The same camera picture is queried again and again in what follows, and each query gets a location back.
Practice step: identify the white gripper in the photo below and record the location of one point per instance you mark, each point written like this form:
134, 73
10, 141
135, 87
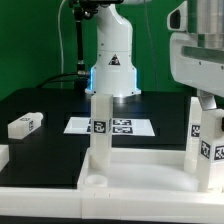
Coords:
196, 67

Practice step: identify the white desk top tray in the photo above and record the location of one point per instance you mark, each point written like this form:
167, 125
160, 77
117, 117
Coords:
152, 174

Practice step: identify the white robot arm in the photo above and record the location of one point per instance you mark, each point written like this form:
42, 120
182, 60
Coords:
114, 72

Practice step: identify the white marker sheet with tags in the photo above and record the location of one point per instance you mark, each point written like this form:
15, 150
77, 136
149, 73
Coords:
120, 126

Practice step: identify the white front wall fence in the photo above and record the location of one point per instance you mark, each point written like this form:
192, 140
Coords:
134, 205

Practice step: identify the white left wall block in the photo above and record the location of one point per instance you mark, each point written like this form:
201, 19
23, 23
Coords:
4, 156

